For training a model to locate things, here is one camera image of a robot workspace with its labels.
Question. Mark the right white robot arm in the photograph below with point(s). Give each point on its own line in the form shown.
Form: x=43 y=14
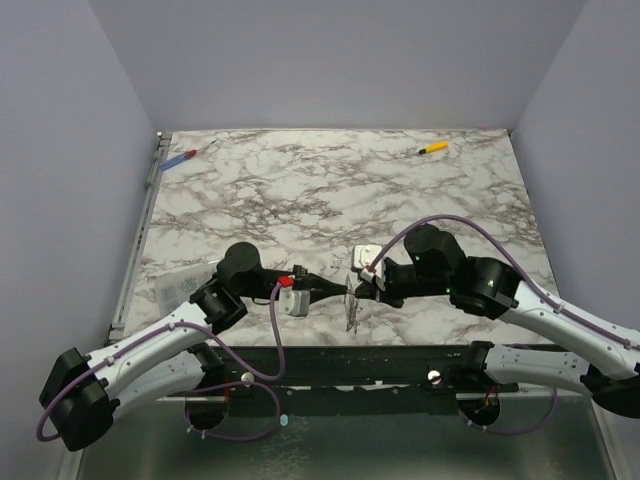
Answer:
x=595 y=357

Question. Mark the blue red screwdriver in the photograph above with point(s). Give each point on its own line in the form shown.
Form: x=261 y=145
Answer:
x=183 y=157

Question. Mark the yellow screwdriver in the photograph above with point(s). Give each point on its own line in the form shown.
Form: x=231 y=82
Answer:
x=433 y=148

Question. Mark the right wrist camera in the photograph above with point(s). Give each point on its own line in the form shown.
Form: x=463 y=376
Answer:
x=363 y=256

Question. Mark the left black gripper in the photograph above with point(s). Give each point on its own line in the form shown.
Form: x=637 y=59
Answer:
x=318 y=287

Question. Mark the black mounting rail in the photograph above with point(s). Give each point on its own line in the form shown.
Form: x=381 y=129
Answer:
x=348 y=381

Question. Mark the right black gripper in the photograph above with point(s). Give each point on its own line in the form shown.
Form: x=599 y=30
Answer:
x=385 y=279

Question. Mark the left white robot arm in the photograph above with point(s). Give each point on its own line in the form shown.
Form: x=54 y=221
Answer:
x=85 y=393

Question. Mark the metal carabiner with key rings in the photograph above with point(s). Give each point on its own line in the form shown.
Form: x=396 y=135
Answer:
x=351 y=304

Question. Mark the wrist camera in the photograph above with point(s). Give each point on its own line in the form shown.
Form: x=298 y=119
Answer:
x=292 y=302
x=363 y=256

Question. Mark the aluminium side rail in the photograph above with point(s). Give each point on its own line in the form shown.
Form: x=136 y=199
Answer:
x=118 y=323

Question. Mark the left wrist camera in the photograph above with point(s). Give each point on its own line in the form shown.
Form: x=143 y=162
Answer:
x=292 y=302

